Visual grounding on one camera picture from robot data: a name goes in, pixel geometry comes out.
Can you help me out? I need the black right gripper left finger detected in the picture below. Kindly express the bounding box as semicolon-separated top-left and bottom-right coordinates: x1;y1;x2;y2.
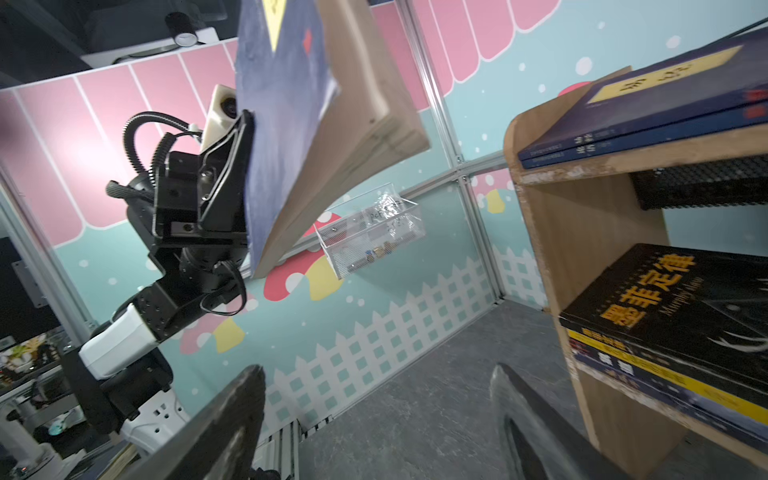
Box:
121;365;266;479

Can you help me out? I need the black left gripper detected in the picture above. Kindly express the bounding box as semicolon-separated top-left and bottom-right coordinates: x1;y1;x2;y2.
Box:
128;110;255;282

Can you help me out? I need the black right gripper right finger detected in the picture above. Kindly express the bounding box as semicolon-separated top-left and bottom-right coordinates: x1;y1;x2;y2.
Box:
490;363;629;479

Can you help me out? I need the navy book yellow label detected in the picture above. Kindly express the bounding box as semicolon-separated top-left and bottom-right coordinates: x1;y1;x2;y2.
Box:
235;1;430;278
518;28;767;161

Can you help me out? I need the dark wolf cover book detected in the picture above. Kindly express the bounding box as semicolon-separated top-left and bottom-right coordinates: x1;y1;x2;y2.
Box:
574;352;767;453

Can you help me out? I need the black book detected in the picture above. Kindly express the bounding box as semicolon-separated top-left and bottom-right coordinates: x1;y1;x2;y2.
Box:
560;244;767;391

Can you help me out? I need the yellow cover book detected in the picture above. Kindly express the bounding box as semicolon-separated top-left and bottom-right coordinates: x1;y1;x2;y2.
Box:
566;329;767;426

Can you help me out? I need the blue book small yellow label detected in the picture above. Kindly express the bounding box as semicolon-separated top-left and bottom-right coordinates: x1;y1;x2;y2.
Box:
520;100;767;170

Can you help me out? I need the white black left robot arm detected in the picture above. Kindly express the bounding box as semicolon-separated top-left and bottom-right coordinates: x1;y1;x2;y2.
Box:
61;111;256;456

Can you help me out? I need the wooden two-tier bookshelf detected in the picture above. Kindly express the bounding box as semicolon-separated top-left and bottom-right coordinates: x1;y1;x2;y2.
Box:
504;84;767;479

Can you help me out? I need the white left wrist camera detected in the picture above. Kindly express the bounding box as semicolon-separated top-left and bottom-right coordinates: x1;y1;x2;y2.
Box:
200;84;238;152

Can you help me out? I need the white wire wall basket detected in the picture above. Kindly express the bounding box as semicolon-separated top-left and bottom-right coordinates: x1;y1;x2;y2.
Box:
315;183;426;280

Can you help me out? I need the black wire mesh basket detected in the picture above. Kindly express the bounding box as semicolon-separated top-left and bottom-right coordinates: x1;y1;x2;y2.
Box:
630;154;767;210

